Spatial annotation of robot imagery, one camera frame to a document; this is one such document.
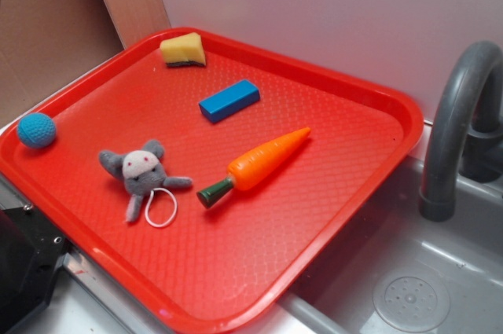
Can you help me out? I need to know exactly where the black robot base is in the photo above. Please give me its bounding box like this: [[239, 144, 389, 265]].
[[1, 204, 68, 333]]

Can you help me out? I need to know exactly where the blue textured ball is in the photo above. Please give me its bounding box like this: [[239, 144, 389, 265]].
[[17, 112, 57, 149]]

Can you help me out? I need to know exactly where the orange plastic toy carrot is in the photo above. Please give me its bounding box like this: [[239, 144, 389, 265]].
[[196, 127, 311, 209]]

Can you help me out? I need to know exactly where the blue wooden block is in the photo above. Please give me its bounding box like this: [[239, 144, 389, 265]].
[[198, 79, 261, 123]]

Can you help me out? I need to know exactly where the red plastic tray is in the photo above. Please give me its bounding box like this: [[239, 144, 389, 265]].
[[1, 28, 423, 333]]

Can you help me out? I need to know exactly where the grey plush mouse toy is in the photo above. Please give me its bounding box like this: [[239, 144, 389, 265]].
[[98, 139, 193, 223]]

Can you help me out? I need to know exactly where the yellow sponge piece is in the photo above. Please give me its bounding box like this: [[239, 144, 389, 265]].
[[160, 32, 206, 67]]

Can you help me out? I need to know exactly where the grey plastic toy sink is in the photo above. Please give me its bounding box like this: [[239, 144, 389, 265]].
[[1, 132, 502, 333]]

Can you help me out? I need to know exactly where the grey plastic faucet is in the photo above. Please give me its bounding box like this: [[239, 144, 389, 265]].
[[419, 41, 502, 222]]

